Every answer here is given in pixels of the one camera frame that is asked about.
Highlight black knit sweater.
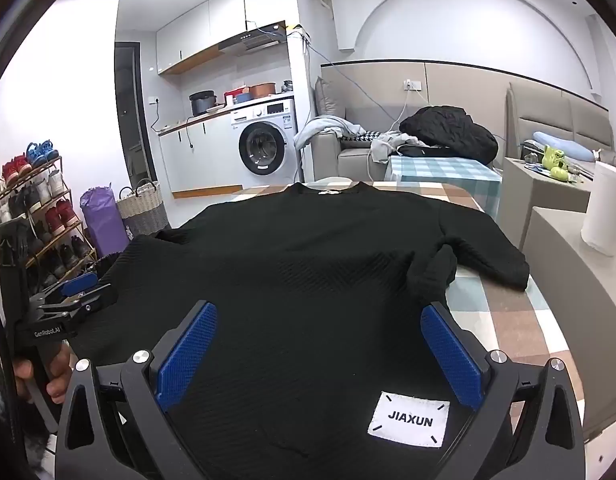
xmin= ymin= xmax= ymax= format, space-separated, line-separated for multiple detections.
xmin=68 ymin=181 xmax=531 ymax=480

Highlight black puffer jacket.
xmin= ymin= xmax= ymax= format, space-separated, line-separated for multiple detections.
xmin=398 ymin=105 xmax=499 ymax=163

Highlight white wall cabinets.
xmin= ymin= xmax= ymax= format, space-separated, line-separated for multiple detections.
xmin=155 ymin=0 xmax=296 ymax=76

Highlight woven laundry basket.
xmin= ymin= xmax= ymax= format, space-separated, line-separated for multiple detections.
xmin=115 ymin=178 xmax=170 ymax=238

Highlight wooden-edged countertop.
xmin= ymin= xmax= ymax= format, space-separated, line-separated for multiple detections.
xmin=158 ymin=92 xmax=296 ymax=137

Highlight black flat bag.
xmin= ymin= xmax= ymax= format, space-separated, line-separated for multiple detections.
xmin=398 ymin=144 xmax=456 ymax=158

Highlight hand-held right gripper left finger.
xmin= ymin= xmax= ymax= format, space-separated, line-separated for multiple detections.
xmin=54 ymin=300 xmax=225 ymax=480

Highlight white washing machine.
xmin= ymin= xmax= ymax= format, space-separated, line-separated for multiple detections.
xmin=230 ymin=97 xmax=299 ymax=186

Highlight black cooking pot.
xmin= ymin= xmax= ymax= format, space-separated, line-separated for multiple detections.
xmin=189 ymin=91 xmax=216 ymax=116

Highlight person's left hand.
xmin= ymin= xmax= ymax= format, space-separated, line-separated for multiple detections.
xmin=13 ymin=343 xmax=75 ymax=406

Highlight brown blue checked tablecloth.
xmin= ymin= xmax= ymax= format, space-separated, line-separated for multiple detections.
xmin=233 ymin=180 xmax=586 ymax=436

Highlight beige side table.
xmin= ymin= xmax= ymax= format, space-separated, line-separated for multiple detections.
xmin=502 ymin=156 xmax=596 ymax=256
xmin=520 ymin=205 xmax=616 ymax=441

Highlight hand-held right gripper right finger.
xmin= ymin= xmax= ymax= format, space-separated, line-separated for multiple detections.
xmin=419 ymin=301 xmax=587 ymax=480

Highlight purple bag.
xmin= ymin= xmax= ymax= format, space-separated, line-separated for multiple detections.
xmin=79 ymin=185 xmax=131 ymax=256

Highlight teal checked tablecloth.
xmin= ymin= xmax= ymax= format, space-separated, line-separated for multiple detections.
xmin=388 ymin=155 xmax=504 ymax=216

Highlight dark glass door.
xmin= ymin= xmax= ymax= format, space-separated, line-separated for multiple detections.
xmin=114 ymin=40 xmax=159 ymax=191

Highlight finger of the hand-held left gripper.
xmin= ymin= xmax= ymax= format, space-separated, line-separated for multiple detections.
xmin=34 ymin=283 xmax=115 ymax=322
xmin=57 ymin=272 xmax=100 ymax=300

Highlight light grey blanket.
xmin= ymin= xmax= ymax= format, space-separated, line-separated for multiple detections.
xmin=294 ymin=115 xmax=369 ymax=151

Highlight light blue pillow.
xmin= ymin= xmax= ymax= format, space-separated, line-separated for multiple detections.
xmin=532 ymin=131 xmax=596 ymax=163

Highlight grey sofa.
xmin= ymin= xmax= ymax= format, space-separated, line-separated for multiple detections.
xmin=310 ymin=77 xmax=404 ymax=183

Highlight white paper towel roll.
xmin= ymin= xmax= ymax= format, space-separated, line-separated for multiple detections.
xmin=580 ymin=161 xmax=616 ymax=256

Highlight grey sofa cushion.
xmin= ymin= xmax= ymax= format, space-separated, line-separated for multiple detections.
xmin=314 ymin=77 xmax=339 ymax=121

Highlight beige upholstered headboard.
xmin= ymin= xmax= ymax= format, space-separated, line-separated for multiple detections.
xmin=505 ymin=81 xmax=616 ymax=161

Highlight black range hood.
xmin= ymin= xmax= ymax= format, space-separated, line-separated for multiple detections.
xmin=218 ymin=21 xmax=288 ymax=53

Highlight white crumpled clothes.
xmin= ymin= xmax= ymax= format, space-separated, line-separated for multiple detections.
xmin=370 ymin=130 xmax=419 ymax=163

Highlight shoe rack with shoes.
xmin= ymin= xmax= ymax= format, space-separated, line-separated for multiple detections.
xmin=0 ymin=137 xmax=91 ymax=281

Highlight white base cabinets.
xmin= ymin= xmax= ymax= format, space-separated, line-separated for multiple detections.
xmin=158 ymin=110 xmax=239 ymax=196

